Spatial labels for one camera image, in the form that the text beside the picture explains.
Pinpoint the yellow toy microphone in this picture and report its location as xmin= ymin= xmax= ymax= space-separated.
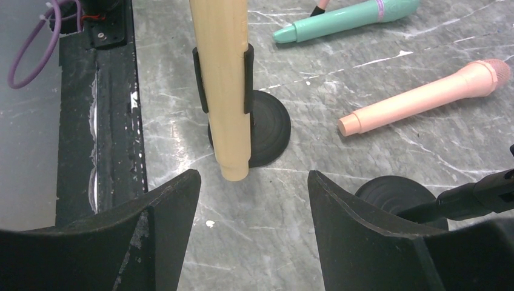
xmin=190 ymin=0 xmax=251 ymax=181

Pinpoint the green toy microphone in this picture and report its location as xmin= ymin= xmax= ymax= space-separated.
xmin=272 ymin=0 xmax=420 ymax=44

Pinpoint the pink toy microphone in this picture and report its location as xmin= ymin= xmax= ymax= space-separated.
xmin=338 ymin=59 xmax=512 ymax=136

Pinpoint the pink music stand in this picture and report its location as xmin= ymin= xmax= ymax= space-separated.
xmin=310 ymin=0 xmax=330 ymax=17

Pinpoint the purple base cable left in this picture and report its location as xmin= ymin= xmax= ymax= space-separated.
xmin=7 ymin=0 xmax=85 ymax=90

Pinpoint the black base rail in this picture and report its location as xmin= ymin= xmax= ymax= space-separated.
xmin=55 ymin=1 xmax=148 ymax=227

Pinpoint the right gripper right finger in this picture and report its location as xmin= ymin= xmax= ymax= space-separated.
xmin=307 ymin=170 xmax=513 ymax=290

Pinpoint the black mic stand with clip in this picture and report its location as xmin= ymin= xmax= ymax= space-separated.
xmin=355 ymin=169 xmax=513 ymax=230

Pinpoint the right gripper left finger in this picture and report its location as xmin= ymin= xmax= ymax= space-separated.
xmin=1 ymin=169 xmax=201 ymax=290

